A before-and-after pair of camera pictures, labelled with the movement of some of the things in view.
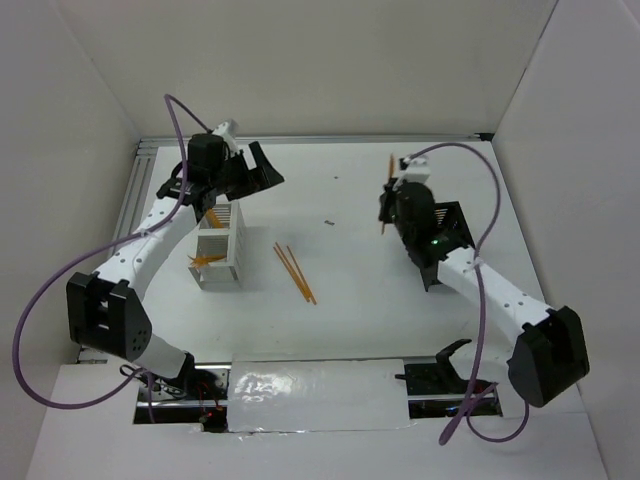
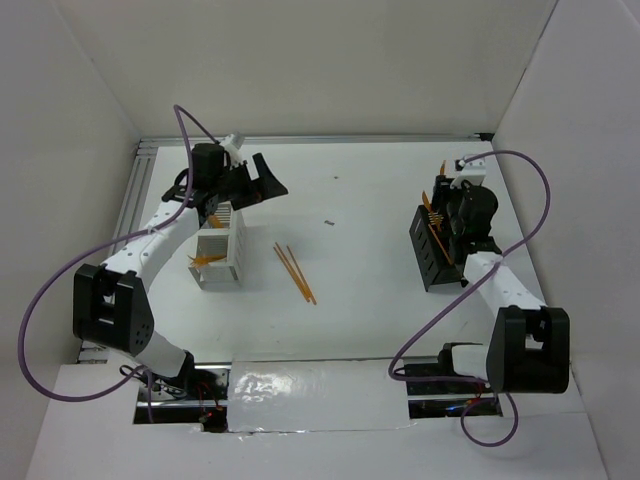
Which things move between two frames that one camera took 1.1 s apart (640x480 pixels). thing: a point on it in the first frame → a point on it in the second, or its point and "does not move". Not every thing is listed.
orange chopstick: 281,253 does not move
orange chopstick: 300,274 does not move
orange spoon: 212,218 does not move
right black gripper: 387,198 → 442,190
